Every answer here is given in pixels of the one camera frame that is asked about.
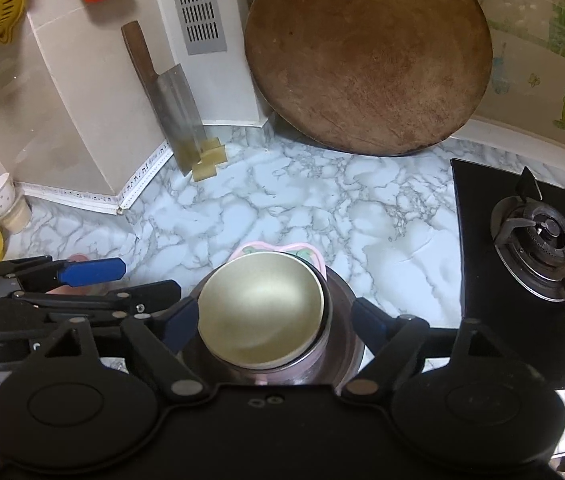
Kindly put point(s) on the grey vent grille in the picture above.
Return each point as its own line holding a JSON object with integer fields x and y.
{"x": 195, "y": 10}

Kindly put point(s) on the pink steel-lined cup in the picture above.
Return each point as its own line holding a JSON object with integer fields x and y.
{"x": 326, "y": 310}

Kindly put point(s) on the round wooden chopping board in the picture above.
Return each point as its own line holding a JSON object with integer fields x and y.
{"x": 362, "y": 60}

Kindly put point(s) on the black gas stove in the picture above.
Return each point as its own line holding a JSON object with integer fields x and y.
{"x": 472, "y": 260}

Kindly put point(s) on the plant print wall sticker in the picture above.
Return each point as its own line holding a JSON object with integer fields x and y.
{"x": 537, "y": 25}

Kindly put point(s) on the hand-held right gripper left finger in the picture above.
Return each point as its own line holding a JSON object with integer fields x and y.
{"x": 180, "y": 327}

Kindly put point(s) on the cream bowl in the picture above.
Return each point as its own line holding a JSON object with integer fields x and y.
{"x": 257, "y": 305}

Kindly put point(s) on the stainless steel bowl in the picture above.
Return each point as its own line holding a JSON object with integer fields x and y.
{"x": 347, "y": 320}

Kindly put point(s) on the yellow sponge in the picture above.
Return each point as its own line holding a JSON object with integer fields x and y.
{"x": 210, "y": 160}

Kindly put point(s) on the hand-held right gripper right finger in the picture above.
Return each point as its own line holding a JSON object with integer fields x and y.
{"x": 370, "y": 325}

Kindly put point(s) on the small beige container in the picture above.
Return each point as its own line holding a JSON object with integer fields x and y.
{"x": 17, "y": 217}

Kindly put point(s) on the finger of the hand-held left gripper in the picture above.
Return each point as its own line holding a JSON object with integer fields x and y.
{"x": 152, "y": 292}
{"x": 92, "y": 270}

